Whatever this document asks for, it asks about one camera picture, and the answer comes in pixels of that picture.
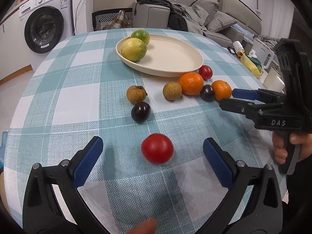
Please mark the red tomato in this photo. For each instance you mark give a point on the red tomato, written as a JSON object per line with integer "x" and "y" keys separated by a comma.
{"x": 157, "y": 148}
{"x": 205, "y": 72}

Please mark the white bottle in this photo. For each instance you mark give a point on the white bottle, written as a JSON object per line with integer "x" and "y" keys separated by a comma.
{"x": 237, "y": 46}

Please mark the white washing machine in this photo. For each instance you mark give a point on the white washing machine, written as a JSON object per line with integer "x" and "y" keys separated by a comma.
{"x": 43, "y": 26}

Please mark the yellow-green citrus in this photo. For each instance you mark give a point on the yellow-green citrus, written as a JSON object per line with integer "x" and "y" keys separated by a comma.
{"x": 134, "y": 49}

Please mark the person's left hand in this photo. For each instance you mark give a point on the person's left hand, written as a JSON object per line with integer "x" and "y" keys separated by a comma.
{"x": 145, "y": 228}

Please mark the black chair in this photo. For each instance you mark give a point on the black chair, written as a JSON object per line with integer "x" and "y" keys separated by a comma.
{"x": 97, "y": 19}

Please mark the grey pillow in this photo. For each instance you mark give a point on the grey pillow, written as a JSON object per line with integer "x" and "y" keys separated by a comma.
{"x": 220, "y": 22}
{"x": 204, "y": 9}

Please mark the grey sofa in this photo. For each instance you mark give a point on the grey sofa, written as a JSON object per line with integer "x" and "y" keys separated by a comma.
{"x": 151, "y": 14}

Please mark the kitchen counter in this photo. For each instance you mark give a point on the kitchen counter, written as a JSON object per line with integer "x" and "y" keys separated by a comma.
{"x": 8, "y": 14}

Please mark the brown longan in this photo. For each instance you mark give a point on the brown longan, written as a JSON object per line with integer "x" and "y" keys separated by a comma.
{"x": 172, "y": 91}
{"x": 136, "y": 94}

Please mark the person's right forearm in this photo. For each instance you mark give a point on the person's right forearm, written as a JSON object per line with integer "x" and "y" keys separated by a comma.
{"x": 299, "y": 187}

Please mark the beige oval plate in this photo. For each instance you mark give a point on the beige oval plate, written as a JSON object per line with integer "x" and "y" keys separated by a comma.
{"x": 170, "y": 56}

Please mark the white appliance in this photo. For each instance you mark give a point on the white appliance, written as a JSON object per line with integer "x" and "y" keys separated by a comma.
{"x": 263, "y": 52}

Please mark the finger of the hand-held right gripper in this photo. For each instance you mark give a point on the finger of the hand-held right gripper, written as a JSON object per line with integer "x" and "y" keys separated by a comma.
{"x": 243, "y": 94}
{"x": 234, "y": 104}

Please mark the dark purple grape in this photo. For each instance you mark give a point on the dark purple grape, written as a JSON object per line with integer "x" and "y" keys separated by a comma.
{"x": 207, "y": 92}
{"x": 140, "y": 112}

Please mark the yellow bag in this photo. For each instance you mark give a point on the yellow bag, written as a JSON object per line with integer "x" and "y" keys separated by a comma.
{"x": 251, "y": 65}

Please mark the teal plaid tablecloth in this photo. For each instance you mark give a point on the teal plaid tablecloth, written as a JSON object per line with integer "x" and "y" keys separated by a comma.
{"x": 73, "y": 102}

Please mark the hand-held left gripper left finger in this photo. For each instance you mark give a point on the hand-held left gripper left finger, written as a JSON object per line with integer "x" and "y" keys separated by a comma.
{"x": 87, "y": 163}

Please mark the white box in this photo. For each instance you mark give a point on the white box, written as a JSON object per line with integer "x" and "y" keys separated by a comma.
{"x": 277, "y": 84}
{"x": 269, "y": 76}

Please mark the orange mandarin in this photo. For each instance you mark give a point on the orange mandarin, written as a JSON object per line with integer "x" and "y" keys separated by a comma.
{"x": 191, "y": 83}
{"x": 221, "y": 90}

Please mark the green citrus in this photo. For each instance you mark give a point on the green citrus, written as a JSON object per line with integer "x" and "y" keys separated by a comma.
{"x": 141, "y": 36}

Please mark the person's right hand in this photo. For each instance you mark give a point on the person's right hand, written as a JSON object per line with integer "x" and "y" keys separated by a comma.
{"x": 279, "y": 148}

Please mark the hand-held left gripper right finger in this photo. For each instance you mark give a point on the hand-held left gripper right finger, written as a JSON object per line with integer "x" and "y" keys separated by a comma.
{"x": 217, "y": 160}

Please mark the plaid cloth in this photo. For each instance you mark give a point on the plaid cloth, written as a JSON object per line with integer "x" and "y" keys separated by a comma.
{"x": 119, "y": 20}

